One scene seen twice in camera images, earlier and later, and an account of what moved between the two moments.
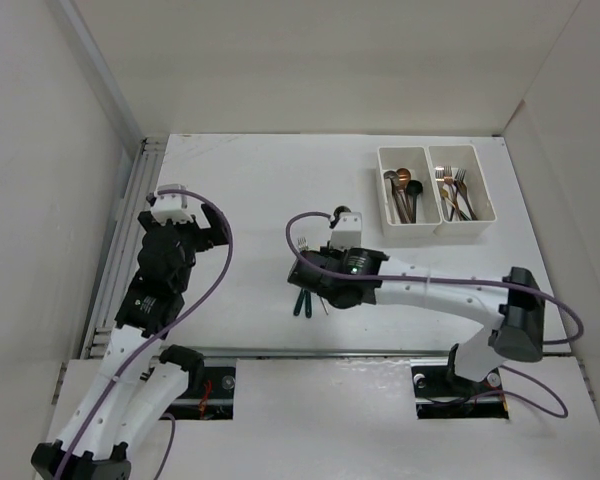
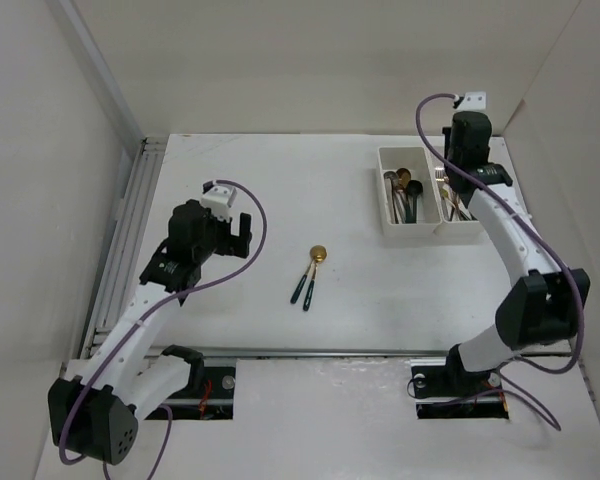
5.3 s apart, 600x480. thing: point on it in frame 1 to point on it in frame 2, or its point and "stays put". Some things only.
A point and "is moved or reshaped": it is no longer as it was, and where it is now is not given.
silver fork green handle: [302, 243] to [464, 209]
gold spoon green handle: [322, 302] to [403, 177]
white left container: [428, 212] stays put
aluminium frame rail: [125, 247] stays put
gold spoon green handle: [297, 305] is moved or reshaped
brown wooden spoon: [402, 207] stays put
